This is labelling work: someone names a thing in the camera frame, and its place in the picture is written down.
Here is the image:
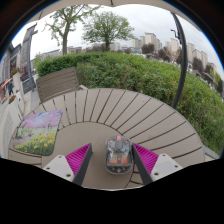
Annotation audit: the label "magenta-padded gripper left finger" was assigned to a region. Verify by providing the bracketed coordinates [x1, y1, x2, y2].
[43, 142, 94, 187]

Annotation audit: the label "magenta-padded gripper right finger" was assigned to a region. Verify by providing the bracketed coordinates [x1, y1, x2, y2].
[131, 142, 184, 186]

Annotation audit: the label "transparent computer mouse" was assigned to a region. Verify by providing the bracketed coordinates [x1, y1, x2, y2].
[104, 135, 135, 176]

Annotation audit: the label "flower print mouse pad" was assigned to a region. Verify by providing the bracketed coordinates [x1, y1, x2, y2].
[12, 109, 64, 157]

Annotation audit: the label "grey slatted outdoor chair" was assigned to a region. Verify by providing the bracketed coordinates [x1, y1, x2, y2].
[35, 66, 89, 105]

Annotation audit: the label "green hedge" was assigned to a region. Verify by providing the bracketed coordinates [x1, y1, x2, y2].
[32, 51, 224, 156]

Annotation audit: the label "white flower planter box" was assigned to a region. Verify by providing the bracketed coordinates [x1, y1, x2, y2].
[7, 94, 25, 118]
[10, 67, 23, 95]

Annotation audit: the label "person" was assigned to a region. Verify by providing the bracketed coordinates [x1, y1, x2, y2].
[7, 79, 15, 97]

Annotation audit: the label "dark curved parasol pole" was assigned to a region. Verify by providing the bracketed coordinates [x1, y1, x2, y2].
[169, 12, 189, 110]

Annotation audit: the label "tall grey sign pillar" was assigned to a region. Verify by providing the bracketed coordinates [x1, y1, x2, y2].
[18, 22, 39, 95]

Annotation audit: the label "distant apartment buildings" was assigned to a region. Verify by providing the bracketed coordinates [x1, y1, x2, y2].
[35, 31, 224, 88]

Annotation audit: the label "bare-trunked leaning tree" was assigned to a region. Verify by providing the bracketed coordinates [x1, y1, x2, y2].
[44, 3, 102, 56]

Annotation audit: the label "round-crowned green tree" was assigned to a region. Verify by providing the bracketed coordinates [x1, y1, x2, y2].
[81, 10, 136, 52]

